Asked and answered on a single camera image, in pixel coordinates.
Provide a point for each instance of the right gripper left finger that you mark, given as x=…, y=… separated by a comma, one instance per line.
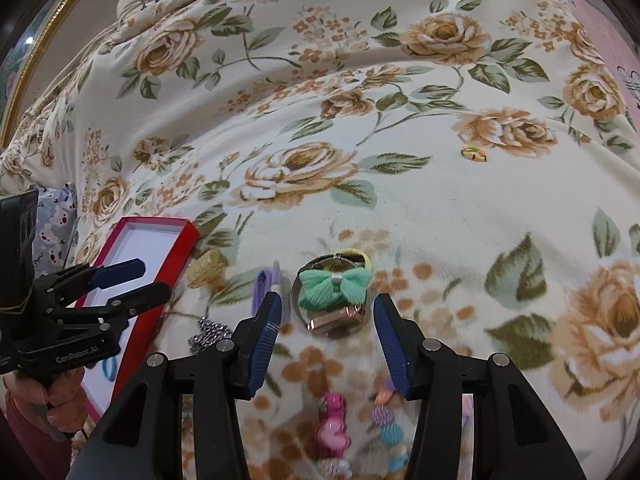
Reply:
x=255, y=338

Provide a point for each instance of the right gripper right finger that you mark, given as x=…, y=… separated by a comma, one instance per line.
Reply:
x=401, y=342

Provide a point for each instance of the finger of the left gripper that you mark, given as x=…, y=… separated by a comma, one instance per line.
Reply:
x=108, y=276
x=139, y=300

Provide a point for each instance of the yellow hair claw clip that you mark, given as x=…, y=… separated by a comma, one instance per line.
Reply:
x=207, y=270

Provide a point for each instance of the red jewelry box tray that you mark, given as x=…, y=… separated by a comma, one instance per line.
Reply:
x=164, y=245

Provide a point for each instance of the person's left hand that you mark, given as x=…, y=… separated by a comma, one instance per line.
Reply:
x=62, y=405

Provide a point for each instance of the blue bear print pillow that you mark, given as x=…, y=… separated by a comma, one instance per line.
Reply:
x=55, y=226

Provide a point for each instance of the pink flamingo hair clip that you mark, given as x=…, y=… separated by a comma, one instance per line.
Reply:
x=331, y=434

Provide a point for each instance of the white flower hair clip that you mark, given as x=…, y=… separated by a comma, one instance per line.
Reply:
x=334, y=468

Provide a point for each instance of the floral cream bedspread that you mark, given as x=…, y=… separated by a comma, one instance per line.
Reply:
x=479, y=152

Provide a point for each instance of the gold framed painting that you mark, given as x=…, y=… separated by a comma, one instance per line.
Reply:
x=21, y=53

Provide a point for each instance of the pink heart print sheet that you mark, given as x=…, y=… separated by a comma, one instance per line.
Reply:
x=620, y=52

